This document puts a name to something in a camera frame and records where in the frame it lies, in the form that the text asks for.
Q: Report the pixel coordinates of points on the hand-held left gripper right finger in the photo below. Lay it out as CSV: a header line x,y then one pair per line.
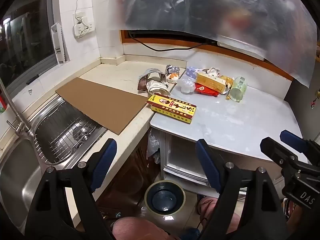
x,y
207,162

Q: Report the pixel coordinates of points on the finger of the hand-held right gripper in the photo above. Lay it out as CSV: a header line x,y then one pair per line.
x,y
292,138
275,150

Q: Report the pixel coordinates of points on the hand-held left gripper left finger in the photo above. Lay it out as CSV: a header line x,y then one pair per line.
x,y
106,162

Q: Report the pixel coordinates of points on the dark trash bin cream rim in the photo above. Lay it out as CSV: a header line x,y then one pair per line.
x,y
165,197

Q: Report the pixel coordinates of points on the green can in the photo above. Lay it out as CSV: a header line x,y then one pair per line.
x,y
238,88

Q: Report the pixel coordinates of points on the yellow toothpaste box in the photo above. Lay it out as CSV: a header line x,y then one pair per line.
x,y
210,82

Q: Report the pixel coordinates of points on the wooden cabinet door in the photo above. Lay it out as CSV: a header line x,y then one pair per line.
x,y
125,175

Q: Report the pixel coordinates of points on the frosted glass sliding door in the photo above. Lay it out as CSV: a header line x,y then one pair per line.
x,y
180,155

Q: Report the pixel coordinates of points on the hanging charm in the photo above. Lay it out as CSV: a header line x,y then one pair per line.
x,y
313,102

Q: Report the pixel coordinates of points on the hanging clear plastic bag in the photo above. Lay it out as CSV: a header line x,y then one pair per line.
x,y
152,142

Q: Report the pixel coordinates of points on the brown cardboard sheet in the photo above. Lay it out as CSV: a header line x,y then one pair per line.
x,y
100,102

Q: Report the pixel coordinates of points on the yellow and red box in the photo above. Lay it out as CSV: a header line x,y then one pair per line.
x,y
172,107

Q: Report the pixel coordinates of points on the red packet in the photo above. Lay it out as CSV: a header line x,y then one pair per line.
x,y
205,90

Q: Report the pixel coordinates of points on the person's pink trousers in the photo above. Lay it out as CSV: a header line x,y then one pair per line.
x,y
140,230

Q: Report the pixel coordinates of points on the gold wrapper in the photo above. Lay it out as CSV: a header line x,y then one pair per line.
x,y
227,78

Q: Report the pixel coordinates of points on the white crumpled wrapper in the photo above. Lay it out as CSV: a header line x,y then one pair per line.
x,y
158,87

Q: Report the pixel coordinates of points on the white crumpled paper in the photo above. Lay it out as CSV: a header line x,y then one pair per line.
x,y
211,71

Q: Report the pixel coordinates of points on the stainless steel sink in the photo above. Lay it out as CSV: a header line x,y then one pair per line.
x,y
15,170

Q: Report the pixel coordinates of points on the blue tissue pack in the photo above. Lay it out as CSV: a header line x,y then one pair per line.
x,y
192,72

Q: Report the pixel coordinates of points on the foil snack wrapper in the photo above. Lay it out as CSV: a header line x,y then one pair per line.
x,y
172,73

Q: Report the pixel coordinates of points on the steel faucet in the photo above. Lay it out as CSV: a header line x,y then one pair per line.
x,y
17,120

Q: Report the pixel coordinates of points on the silver foil pouch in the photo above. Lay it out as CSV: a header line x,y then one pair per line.
x,y
150,73

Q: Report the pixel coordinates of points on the red label bottle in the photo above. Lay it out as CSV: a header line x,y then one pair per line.
x,y
2,105

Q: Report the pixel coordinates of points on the window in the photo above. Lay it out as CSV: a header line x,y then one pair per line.
x,y
25,42

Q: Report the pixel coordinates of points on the translucent plastic sheet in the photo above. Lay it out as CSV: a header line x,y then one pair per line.
x,y
225,5

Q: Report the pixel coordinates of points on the orange wooden frame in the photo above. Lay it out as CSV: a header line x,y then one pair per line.
x,y
250,55

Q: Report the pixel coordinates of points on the white wall holder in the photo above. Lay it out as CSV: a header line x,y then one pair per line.
x,y
57,45

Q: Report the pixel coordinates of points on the white wall socket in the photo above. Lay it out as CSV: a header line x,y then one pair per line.
x,y
83,27

